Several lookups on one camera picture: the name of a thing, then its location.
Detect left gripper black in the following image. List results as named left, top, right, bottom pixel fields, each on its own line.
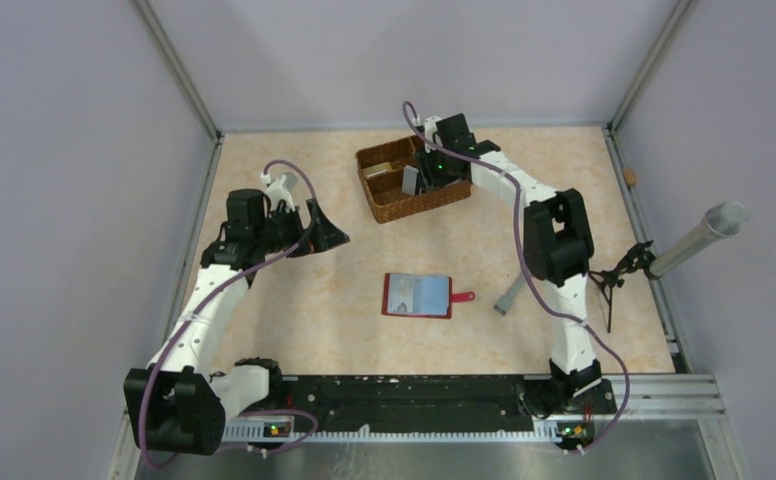
left=254, top=197, right=348, bottom=257

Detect white credit card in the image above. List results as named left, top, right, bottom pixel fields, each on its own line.
left=386, top=274, right=420, bottom=315

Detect red leather card holder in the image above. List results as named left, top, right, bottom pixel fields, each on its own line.
left=381, top=273, right=476, bottom=319

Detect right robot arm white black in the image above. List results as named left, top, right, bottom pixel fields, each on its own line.
left=403, top=103, right=602, bottom=412

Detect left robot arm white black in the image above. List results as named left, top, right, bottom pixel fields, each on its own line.
left=123, top=189, right=350, bottom=456

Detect striped grey card upright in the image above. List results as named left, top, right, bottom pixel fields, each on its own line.
left=401, top=165, right=422, bottom=196

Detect brown wicker divided basket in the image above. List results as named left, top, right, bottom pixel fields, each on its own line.
left=355, top=136, right=472, bottom=224

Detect grey plastic toy beam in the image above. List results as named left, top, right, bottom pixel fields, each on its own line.
left=493, top=275, right=526, bottom=316

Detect small tan block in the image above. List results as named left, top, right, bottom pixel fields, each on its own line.
left=622, top=168, right=637, bottom=188

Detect black mini tripod stand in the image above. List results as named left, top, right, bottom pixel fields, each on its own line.
left=588, top=240, right=656, bottom=333

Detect silver metal tube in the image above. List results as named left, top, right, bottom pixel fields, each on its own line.
left=647, top=201, right=749, bottom=278

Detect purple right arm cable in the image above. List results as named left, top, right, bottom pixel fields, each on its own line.
left=402, top=100, right=630, bottom=455

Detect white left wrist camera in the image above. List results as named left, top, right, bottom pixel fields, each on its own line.
left=260, top=171, right=298, bottom=212

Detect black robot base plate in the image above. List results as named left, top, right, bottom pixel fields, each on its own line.
left=249, top=375, right=617, bottom=434

